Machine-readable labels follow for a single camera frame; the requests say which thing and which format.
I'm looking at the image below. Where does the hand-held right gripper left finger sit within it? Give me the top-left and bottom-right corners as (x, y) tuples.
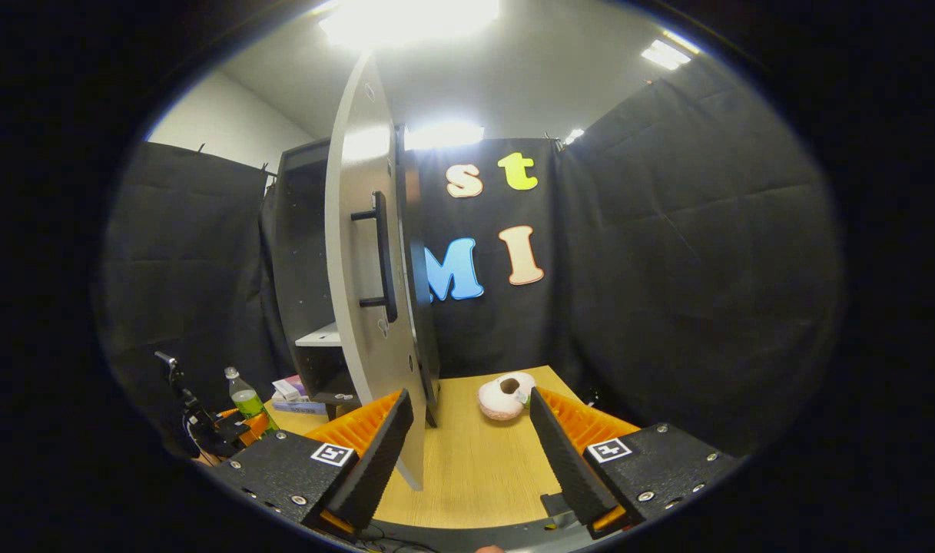
(220, 388), (416, 538)

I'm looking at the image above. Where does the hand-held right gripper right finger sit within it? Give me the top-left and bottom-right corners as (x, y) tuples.
(529, 386), (744, 540)

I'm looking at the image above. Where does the green label plastic bottle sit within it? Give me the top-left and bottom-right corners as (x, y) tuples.
(224, 366), (280, 439)

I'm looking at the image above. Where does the dark grey cabinet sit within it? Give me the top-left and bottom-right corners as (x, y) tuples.
(271, 127), (443, 429)

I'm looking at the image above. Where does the grey cabinet door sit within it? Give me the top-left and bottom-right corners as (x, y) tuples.
(325, 50), (429, 492)

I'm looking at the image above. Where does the black door handle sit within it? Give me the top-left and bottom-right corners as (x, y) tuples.
(350, 190), (399, 323)

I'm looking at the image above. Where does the white cabinet shelf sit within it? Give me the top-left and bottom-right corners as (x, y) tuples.
(295, 321), (342, 348)

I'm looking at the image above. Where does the blue book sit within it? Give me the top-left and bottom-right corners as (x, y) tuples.
(271, 396), (330, 416)

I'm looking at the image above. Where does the pink plush toy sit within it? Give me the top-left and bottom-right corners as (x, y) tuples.
(478, 372), (537, 422)

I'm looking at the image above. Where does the black backdrop cloth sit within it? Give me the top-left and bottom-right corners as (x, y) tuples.
(98, 58), (844, 462)

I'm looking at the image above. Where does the large ceiling light panel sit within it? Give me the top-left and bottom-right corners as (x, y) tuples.
(317, 0), (502, 47)

